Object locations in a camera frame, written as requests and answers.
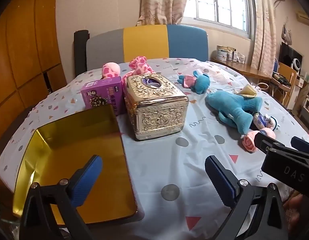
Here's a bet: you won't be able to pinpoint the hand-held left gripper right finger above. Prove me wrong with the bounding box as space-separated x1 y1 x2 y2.
205 155 289 240

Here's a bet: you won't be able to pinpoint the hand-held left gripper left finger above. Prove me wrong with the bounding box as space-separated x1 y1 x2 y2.
19 154 103 240

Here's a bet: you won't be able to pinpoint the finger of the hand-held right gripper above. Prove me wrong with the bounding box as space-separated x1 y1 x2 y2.
291 136 309 159
254 130 285 155

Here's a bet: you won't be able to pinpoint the pink fabric rose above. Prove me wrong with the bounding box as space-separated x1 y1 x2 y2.
243 127 276 153

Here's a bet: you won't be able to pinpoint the small white blue doll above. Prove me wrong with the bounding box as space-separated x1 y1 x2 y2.
252 112 280 132

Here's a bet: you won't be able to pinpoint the gold metal tin tray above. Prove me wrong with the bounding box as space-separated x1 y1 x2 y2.
12 104 138 224

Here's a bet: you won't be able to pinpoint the large blue plush toy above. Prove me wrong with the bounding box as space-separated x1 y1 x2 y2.
205 85 263 135

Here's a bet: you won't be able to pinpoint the small blue plush toy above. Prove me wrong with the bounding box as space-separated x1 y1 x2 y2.
177 70 210 95

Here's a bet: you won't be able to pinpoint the patterned light blue tablecloth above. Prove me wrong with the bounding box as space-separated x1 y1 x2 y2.
0 57 309 240

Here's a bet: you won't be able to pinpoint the folding chair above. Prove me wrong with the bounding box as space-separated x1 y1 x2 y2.
272 62 298 105

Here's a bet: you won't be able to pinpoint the dark bag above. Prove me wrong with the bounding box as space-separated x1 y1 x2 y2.
273 74 291 86

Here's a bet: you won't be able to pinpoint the wooden side desk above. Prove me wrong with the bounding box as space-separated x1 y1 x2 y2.
211 55 270 80

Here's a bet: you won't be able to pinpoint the purple cardboard box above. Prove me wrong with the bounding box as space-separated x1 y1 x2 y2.
80 76 126 117

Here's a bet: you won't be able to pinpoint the ornate gold tissue box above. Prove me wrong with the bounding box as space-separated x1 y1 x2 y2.
123 74 189 141

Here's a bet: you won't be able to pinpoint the black monitor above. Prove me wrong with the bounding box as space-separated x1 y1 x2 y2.
280 42 303 68

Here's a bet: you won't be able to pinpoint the packaged gift boxes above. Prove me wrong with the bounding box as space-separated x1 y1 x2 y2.
227 47 246 63

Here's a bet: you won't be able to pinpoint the cream powder can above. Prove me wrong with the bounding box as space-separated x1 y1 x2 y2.
217 45 228 60

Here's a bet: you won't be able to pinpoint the pink patterned curtain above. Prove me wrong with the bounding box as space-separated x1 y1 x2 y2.
137 0 190 27
250 0 282 72

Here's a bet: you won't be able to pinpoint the pink spotted plush toy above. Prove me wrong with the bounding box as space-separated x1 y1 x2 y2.
102 56 156 90

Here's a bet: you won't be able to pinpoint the barred window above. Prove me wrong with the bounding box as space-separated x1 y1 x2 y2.
183 0 255 39

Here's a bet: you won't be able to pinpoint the grey yellow blue chair back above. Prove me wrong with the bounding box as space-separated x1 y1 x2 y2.
86 24 209 72

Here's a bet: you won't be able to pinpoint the wooden wardrobe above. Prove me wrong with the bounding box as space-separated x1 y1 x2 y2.
0 0 67 130

